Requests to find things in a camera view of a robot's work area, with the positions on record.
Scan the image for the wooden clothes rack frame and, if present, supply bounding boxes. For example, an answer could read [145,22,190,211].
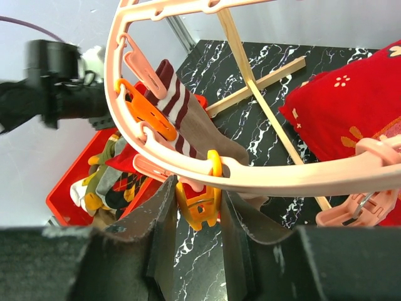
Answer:
[205,8,333,211]

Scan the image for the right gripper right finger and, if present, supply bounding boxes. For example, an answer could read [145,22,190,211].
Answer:
[221,191,291,300]

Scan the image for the red cartoon patterned blanket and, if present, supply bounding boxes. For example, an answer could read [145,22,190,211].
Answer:
[280,41,400,226]

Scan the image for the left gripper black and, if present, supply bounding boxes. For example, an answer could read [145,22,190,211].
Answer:
[1,40,114,134]

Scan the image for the black argyle sock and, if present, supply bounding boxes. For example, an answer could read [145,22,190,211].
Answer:
[105,172,148,219]

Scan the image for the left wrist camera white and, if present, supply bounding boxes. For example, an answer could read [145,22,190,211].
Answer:
[79,46,105,83]

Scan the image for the red plastic bin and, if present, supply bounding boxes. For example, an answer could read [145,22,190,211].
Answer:
[45,81,209,227]

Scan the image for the orange clip holding sock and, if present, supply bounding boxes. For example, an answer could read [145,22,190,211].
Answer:
[114,78,177,142]

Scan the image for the yellow orange clip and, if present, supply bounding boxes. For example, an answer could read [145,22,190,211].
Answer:
[174,149,224,232]

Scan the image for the red cat pattern sock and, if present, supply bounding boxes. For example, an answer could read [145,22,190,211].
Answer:
[105,144,138,174]

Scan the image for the beige sock maroon striped cuff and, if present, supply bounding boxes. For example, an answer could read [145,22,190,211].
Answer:
[145,59,205,129]

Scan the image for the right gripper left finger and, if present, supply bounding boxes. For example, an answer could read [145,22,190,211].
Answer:
[107,176,177,300]

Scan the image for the white sock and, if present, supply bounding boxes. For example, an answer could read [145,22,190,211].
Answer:
[70,179,86,209]

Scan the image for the olive green striped sock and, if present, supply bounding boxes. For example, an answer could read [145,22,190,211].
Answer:
[84,131,127,212]

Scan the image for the pink round clip hanger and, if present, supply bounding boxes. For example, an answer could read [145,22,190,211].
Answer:
[105,1,400,196]

